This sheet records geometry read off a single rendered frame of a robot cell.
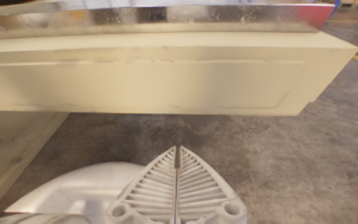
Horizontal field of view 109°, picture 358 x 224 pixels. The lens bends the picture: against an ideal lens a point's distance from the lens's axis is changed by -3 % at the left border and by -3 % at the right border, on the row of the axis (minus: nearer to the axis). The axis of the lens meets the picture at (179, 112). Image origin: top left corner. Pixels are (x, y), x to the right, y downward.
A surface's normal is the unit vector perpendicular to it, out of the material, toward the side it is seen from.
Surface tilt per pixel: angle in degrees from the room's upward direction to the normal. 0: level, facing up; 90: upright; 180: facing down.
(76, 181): 0
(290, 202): 0
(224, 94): 90
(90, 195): 70
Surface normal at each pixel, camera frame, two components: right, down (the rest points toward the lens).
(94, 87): -0.05, 0.72
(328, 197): -0.03, -0.69
